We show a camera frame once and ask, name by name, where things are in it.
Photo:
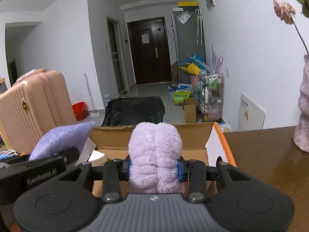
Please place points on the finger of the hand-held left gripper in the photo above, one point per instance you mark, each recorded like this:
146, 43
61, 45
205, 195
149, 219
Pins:
71, 156
17, 159

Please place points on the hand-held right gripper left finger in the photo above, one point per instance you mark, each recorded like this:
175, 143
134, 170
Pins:
123, 171

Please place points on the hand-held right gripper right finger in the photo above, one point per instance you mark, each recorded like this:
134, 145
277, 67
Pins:
184, 171

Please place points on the purple cloth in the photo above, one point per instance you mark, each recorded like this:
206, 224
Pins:
62, 137

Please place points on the lilac fluffy sock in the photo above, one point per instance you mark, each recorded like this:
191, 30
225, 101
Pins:
154, 149

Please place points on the orange cardboard box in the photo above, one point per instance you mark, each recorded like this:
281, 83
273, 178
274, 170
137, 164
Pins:
113, 135

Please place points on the red plastic basin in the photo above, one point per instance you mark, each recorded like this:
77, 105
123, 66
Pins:
79, 111

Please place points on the white mop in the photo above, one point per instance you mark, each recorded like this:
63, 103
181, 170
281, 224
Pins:
94, 113

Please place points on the pink ribbed suitcase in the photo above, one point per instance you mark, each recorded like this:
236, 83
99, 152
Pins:
36, 106

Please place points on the white printed bag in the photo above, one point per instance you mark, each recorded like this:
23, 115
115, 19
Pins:
225, 127

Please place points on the open cardboard carton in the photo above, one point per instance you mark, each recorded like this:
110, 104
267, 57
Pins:
189, 111

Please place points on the black open suitcase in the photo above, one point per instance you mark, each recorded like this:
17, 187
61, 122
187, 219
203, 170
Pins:
135, 111

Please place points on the clear water jug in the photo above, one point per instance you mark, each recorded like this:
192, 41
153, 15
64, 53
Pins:
106, 100

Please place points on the green and yellow bag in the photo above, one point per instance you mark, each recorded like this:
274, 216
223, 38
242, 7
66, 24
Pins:
181, 98

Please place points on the metal storage cart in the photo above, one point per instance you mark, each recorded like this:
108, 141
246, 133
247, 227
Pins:
212, 96

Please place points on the pink bucket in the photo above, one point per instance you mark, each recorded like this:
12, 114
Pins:
195, 80

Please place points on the brown cardboard carton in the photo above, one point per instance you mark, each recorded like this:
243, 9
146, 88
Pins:
174, 73

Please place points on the blue and yellow toy pile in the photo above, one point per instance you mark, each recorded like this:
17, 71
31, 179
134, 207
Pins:
193, 66

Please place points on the dark brown entrance door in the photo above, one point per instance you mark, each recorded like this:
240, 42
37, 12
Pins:
149, 60

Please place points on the grey refrigerator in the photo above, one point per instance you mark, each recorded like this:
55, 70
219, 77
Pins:
188, 41

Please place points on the mauve ceramic vase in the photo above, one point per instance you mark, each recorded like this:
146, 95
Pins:
303, 116

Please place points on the white paper notice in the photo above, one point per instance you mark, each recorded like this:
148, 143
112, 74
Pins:
144, 38

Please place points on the white folded umbrella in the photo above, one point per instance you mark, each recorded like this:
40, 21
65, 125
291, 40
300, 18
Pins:
199, 26

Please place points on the clear plastic bag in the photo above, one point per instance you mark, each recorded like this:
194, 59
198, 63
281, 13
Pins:
184, 18

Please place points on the yellow and black box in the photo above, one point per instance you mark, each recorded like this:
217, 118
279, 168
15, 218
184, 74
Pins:
188, 4

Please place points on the bunch of dried pink roses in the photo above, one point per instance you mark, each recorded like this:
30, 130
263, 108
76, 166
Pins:
284, 11

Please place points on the white wall radiator panel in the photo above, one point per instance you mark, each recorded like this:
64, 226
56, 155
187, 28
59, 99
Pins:
251, 113

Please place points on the side door frame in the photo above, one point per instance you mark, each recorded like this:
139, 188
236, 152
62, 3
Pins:
113, 53

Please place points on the purple wall sticker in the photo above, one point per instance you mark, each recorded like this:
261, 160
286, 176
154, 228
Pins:
217, 59

